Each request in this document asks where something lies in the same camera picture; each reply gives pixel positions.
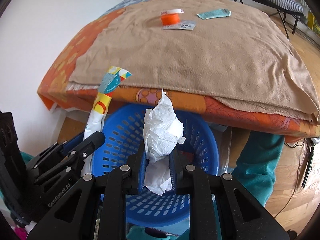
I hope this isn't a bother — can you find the white tissue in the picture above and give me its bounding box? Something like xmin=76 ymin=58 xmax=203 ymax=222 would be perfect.
xmin=143 ymin=92 xmax=185 ymax=196

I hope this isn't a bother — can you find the long white colourful wrapper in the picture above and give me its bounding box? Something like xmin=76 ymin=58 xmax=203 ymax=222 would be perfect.
xmin=80 ymin=65 xmax=133 ymax=178

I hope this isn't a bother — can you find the blue plastic basket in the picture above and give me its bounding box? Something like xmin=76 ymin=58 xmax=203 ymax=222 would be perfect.
xmin=92 ymin=103 xmax=219 ymax=227

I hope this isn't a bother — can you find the orange floral bedsheet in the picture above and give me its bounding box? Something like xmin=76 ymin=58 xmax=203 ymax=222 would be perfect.
xmin=37 ymin=9 xmax=319 ymax=142

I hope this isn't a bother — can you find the teal trousers leg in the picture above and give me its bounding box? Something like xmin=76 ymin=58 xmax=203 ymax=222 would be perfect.
xmin=232 ymin=131 xmax=285 ymax=206

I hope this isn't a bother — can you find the beige blanket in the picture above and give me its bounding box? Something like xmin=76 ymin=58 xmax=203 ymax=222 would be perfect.
xmin=69 ymin=0 xmax=319 ymax=124

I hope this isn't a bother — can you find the orange plastic cap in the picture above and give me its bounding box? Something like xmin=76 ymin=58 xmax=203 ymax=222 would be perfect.
xmin=161 ymin=14 xmax=180 ymax=26

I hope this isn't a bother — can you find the light blue flat packet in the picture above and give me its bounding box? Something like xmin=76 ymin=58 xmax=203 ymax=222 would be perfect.
xmin=197 ymin=9 xmax=232 ymax=20

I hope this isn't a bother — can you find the black folding chair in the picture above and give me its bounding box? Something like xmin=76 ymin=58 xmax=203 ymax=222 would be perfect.
xmin=231 ymin=0 xmax=308 ymax=41

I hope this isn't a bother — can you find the yellow crate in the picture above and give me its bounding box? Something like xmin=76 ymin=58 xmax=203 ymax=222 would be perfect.
xmin=308 ymin=11 xmax=320 ymax=36

